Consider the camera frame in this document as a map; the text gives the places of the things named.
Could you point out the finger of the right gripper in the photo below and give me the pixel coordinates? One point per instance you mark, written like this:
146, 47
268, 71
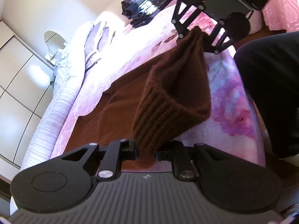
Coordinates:
184, 14
219, 39

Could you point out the white wardrobe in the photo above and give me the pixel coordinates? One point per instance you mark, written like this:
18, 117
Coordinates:
25, 94

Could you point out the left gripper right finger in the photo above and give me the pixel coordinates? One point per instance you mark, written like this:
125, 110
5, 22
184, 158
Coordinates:
176, 153

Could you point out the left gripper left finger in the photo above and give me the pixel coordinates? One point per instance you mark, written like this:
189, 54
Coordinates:
117, 152

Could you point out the purple pillow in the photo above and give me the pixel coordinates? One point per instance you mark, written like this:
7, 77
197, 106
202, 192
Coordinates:
98, 40

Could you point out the striped lavender duvet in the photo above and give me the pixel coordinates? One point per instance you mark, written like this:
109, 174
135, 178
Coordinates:
69, 74

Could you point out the stack of dark folded clothes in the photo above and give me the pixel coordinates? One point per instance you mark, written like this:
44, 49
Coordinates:
142, 12

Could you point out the brown knitted button vest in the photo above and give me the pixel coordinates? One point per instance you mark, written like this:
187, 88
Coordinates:
152, 104

